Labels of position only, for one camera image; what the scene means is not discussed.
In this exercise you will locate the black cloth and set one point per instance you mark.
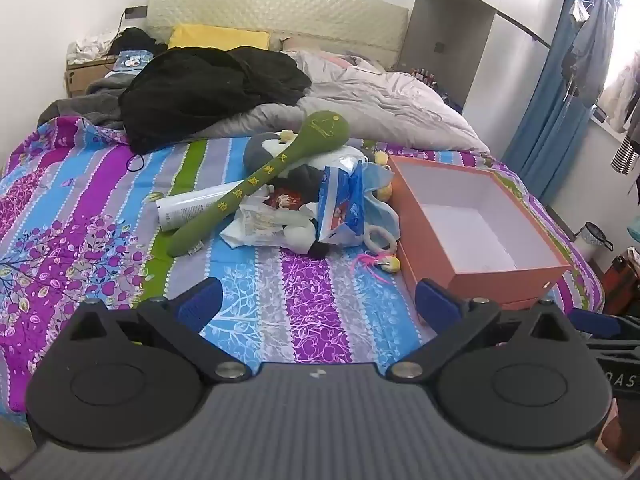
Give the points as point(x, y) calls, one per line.
point(137, 40)

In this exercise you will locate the pink cardboard box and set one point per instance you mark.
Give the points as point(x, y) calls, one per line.
point(465, 220)

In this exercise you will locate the row of small bottles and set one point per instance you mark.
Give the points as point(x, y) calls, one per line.
point(425, 74)

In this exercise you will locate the small panda plush toy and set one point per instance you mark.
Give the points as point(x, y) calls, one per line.
point(302, 230)

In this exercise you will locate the grey penguin plush toy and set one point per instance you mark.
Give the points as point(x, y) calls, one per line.
point(272, 152)

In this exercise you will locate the black hair elastic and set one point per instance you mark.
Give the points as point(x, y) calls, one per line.
point(135, 162)

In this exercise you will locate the grey built-in cabinet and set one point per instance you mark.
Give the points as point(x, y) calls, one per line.
point(440, 25)

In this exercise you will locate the brown cardboard box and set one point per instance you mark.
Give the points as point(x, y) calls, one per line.
point(85, 77)

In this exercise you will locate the floral striped bedsheet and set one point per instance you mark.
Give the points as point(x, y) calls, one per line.
point(100, 240)

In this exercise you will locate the light grey duvet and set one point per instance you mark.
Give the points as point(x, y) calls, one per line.
point(380, 105)

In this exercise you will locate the blue and white plastic packet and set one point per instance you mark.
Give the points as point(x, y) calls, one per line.
point(342, 200)

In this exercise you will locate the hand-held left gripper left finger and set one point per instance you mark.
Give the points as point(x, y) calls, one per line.
point(199, 301)

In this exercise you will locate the green plush massage stick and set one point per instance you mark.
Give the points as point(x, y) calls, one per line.
point(260, 180)

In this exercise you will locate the blue cartoon pouch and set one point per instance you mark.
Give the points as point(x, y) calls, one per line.
point(131, 60)

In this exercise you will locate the red suitcase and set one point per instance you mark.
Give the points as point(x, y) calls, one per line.
point(625, 280)

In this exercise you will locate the red foil packet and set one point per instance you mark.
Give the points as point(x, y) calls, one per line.
point(287, 199)

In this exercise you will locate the striped hanging garment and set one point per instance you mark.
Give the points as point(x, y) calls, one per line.
point(626, 155)

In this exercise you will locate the white trash bin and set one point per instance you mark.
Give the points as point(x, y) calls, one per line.
point(590, 240)

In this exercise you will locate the yellow duck with pink feather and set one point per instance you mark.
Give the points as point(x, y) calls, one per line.
point(387, 262)

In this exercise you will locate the white crumpled clothes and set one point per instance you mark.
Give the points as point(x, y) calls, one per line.
point(92, 45)

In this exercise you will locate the pink pillow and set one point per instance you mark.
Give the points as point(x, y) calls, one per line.
point(325, 57)

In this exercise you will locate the white hanging jacket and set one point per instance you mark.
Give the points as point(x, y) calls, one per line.
point(622, 95)

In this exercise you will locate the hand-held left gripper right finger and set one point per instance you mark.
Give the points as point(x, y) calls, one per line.
point(440, 305)

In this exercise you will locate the white tube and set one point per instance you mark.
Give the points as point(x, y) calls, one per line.
point(185, 207)

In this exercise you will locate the wall power outlet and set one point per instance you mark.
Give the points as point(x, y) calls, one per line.
point(136, 11)

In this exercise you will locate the blue curtain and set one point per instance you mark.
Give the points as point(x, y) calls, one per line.
point(545, 85)

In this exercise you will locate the dark grey hanging garment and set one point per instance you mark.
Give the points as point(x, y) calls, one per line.
point(592, 35)

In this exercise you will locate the yellow pillow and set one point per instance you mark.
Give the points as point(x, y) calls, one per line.
point(220, 37)

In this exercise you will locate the dark grey blanket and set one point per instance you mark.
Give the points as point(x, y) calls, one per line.
point(85, 107)

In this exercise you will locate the beige padded headboard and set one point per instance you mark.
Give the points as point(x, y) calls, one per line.
point(280, 5)

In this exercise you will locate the small yellow duck toy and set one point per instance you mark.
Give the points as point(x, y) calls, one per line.
point(380, 158)
point(385, 192)

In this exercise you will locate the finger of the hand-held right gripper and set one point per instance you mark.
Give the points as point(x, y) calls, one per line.
point(595, 322)

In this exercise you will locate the black jacket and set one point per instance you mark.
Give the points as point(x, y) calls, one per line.
point(200, 95)

